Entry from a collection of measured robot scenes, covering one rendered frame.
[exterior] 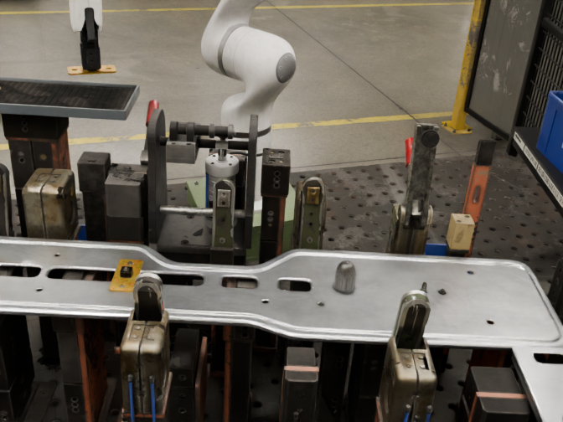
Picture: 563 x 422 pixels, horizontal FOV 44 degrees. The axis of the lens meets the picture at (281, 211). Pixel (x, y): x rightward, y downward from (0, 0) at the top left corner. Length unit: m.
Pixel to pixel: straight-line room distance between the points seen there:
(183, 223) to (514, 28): 2.95
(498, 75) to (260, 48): 2.74
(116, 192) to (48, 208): 0.11
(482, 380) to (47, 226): 0.74
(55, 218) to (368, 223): 0.93
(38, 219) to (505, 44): 3.21
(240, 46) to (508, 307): 0.79
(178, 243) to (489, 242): 0.94
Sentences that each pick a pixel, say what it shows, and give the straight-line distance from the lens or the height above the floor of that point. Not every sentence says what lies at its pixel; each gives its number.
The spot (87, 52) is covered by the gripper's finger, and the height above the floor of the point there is 1.26.
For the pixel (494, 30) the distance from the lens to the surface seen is 4.17.
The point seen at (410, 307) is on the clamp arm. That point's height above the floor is 1.10.
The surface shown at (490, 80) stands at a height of 0.40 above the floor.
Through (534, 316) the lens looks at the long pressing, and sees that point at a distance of 1.14.
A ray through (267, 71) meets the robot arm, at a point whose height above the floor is 1.17.
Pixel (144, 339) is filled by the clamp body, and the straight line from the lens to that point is 0.93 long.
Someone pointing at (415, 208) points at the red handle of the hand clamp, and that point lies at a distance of 1.21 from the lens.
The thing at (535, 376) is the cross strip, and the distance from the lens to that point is 1.04.
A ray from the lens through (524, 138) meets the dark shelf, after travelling 1.70.
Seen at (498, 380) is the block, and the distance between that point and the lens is 1.04.
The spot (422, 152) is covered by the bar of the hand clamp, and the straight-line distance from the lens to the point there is 1.18.
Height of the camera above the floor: 1.64
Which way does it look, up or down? 30 degrees down
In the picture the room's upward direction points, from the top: 4 degrees clockwise
